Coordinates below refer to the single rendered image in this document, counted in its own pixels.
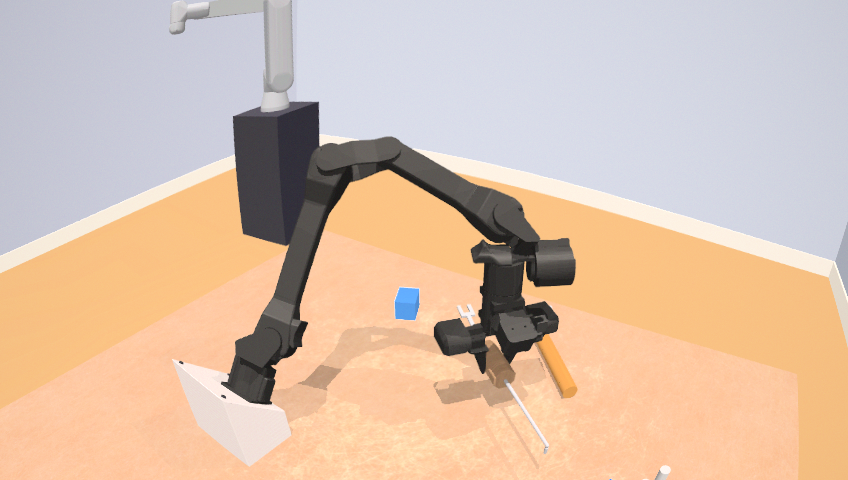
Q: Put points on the blue cube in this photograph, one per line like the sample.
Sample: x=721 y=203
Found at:
x=407 y=302

